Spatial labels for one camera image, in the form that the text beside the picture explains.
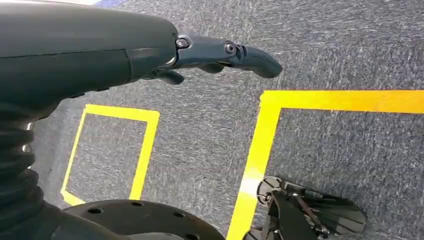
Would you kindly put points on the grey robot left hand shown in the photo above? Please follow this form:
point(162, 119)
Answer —
point(82, 49)

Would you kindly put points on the small yellow floor tape rectangle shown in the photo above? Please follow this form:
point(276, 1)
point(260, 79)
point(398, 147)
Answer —
point(145, 159)

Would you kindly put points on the robot left arm ribbed sleeve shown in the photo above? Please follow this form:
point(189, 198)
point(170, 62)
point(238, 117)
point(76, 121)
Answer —
point(16, 172)

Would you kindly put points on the black round flange with holes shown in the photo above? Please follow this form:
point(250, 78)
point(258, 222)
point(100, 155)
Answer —
point(142, 218)

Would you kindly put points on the large yellow floor tape rectangle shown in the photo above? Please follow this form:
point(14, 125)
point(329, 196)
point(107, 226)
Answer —
point(261, 145)

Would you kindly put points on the robot black foot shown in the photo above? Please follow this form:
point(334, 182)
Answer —
point(291, 215)

